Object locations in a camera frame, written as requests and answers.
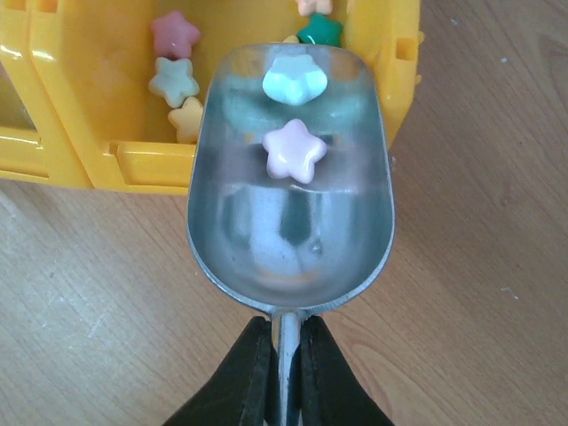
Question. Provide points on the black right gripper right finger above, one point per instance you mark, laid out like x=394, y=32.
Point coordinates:
x=331, y=395

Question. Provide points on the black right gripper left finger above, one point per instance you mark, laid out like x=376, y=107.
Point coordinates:
x=236, y=393

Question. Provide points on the silver metal scoop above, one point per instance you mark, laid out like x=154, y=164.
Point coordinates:
x=288, y=250

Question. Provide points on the light pink star candy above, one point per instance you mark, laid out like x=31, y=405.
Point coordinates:
x=292, y=152

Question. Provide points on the white mint star candy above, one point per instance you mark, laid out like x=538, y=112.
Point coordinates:
x=294, y=80

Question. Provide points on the yellow bin with star candies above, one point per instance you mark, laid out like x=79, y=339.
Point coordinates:
x=96, y=61

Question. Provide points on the yellow bin with popsicle candies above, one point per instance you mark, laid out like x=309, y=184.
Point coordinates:
x=35, y=147

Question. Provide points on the yellow star candy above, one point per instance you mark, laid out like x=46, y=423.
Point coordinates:
x=187, y=120

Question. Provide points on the pale green star candy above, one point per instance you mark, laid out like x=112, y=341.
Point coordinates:
x=173, y=81

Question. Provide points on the dark green star candy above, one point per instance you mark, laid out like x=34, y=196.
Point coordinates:
x=320, y=29

